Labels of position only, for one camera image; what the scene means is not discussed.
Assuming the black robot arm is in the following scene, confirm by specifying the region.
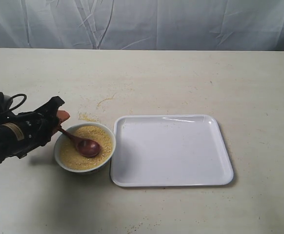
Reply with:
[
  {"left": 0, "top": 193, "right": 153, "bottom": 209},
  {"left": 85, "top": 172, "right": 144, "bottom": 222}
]
[{"left": 0, "top": 92, "right": 69, "bottom": 164}]

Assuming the spilled yellow grains pile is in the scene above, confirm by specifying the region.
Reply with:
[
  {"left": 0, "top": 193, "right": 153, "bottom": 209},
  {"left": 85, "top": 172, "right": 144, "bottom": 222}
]
[{"left": 78, "top": 112, "right": 101, "bottom": 122}]

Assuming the white ceramic bowl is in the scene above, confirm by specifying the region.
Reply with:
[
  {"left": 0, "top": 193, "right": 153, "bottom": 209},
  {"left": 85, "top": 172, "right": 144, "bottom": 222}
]
[{"left": 54, "top": 122, "right": 116, "bottom": 174}]

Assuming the white wrinkled backdrop cloth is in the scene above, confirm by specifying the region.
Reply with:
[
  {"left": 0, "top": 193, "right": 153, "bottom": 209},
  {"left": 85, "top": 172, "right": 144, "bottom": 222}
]
[{"left": 0, "top": 0, "right": 284, "bottom": 51}]

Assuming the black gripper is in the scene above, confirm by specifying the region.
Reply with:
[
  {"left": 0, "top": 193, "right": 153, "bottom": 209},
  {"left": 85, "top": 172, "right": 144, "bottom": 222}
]
[{"left": 0, "top": 96, "right": 70, "bottom": 158}]

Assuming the brown wooden spoon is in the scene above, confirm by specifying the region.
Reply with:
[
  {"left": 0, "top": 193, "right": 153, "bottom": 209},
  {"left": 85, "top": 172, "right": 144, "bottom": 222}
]
[{"left": 58, "top": 126, "right": 101, "bottom": 157}]

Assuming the white rectangular plastic tray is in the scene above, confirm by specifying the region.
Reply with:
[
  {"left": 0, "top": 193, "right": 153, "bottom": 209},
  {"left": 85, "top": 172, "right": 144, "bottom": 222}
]
[{"left": 110, "top": 115, "right": 234, "bottom": 187}]

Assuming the black cable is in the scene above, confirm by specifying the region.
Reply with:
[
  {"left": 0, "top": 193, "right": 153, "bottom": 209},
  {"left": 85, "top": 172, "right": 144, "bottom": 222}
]
[{"left": 0, "top": 93, "right": 28, "bottom": 129}]

